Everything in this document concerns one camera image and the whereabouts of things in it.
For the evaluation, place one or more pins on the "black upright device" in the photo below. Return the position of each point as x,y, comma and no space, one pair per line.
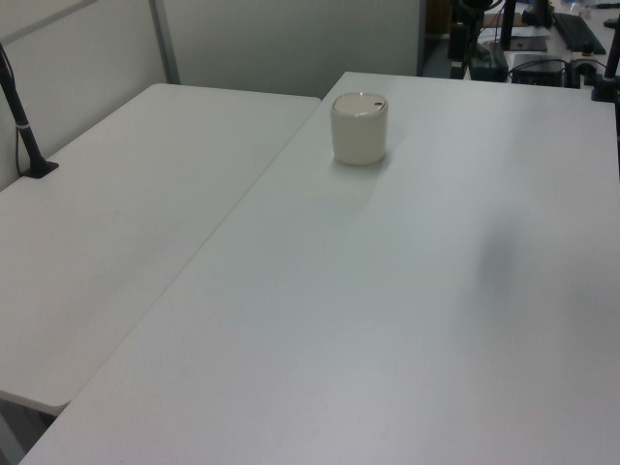
456,46

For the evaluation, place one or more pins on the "white side table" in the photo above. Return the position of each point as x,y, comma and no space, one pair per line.
121,218

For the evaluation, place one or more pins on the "black electronics box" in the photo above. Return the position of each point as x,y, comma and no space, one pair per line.
535,68

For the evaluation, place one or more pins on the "black computer keyboard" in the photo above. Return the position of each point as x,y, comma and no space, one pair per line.
579,31

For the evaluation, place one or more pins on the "black monitor stand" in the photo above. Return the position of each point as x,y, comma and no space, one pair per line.
507,21

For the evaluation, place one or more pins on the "grey aluminium partition post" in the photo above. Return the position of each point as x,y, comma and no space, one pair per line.
164,43

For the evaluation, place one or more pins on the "black camera pole with clamp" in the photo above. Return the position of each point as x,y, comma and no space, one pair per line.
19,116

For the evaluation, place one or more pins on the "dark green device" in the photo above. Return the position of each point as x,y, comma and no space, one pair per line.
489,63

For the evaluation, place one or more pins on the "cream round desktop trash bin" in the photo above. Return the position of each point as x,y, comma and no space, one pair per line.
358,135

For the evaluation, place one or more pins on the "black clamp stand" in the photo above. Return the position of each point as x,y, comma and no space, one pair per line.
609,72

